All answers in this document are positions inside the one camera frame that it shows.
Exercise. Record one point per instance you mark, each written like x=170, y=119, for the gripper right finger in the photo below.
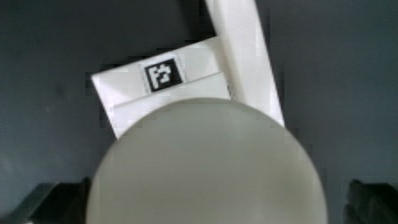
x=372, y=203

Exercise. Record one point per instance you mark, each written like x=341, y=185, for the white lamp base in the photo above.
x=175, y=76

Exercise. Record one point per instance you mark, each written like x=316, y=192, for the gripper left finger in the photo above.
x=54, y=204

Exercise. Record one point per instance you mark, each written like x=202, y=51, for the white lamp bulb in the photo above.
x=207, y=167

